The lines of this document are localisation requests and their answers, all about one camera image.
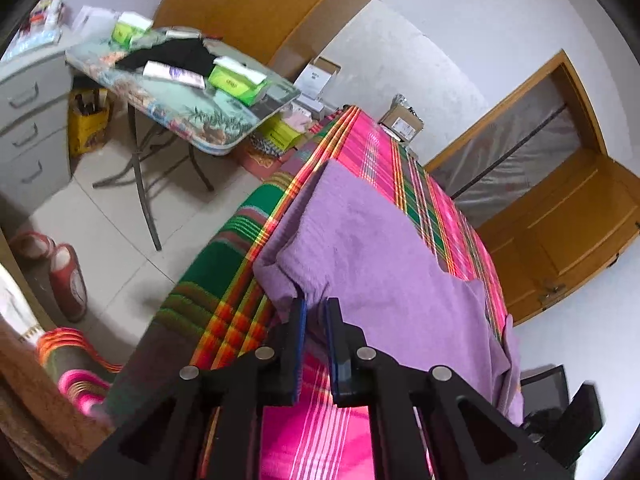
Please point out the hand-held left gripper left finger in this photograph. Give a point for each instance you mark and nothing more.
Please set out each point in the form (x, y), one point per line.
(300, 342)

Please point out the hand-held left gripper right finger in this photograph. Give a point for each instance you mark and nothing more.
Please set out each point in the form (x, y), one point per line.
(334, 352)

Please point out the purple fleece pants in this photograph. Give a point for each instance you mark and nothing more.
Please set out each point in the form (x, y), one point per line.
(375, 260)

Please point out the pink plaid bed sheet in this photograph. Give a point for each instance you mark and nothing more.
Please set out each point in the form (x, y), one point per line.
(225, 280)

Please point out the pink floor mat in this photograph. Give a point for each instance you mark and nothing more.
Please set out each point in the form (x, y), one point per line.
(265, 165)

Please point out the wooden door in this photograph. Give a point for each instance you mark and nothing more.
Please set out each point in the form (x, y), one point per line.
(565, 225)

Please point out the houndstooth cloth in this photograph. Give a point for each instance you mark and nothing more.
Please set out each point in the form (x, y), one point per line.
(265, 145)

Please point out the yellow cardboard box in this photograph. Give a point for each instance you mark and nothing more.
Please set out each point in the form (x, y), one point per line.
(280, 135)

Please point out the pink packet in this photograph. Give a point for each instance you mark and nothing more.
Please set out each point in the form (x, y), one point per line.
(297, 120)

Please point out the flat white box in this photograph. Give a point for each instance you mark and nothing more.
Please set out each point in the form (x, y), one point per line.
(307, 107)

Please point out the red slipper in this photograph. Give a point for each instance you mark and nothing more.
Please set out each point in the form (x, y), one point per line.
(67, 285)
(32, 245)

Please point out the brown cardboard box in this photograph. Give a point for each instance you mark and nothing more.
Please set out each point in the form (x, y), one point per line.
(400, 120)

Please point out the bamboo print folding table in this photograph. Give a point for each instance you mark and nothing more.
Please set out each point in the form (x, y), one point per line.
(200, 115)

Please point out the white cardboard box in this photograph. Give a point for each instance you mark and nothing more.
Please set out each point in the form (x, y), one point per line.
(315, 77)

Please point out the green tissue pack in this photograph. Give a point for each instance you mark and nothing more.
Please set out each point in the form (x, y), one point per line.
(235, 85)
(127, 32)

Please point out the clear plastic door curtain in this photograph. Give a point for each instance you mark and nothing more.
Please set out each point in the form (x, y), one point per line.
(525, 160)

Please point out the white embroidered cloth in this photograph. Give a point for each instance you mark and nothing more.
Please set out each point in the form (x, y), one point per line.
(15, 305)

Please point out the white cream tube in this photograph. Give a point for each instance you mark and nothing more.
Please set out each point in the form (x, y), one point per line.
(172, 74)

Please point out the yellow crate with bottles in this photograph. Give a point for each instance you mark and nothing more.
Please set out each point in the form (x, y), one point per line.
(87, 127)

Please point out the black cloth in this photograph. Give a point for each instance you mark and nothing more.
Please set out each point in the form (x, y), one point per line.
(175, 55)

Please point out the wooden wardrobe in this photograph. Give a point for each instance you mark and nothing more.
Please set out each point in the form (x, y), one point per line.
(275, 5)

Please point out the grey drawer cabinet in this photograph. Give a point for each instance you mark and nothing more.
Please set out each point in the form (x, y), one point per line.
(30, 125)

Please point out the small white box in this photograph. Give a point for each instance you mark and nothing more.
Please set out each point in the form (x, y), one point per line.
(95, 17)

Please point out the group of bottles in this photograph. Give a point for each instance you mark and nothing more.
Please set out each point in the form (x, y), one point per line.
(45, 15)

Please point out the wooden door frame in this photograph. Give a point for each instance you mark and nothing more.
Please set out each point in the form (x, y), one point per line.
(582, 100)

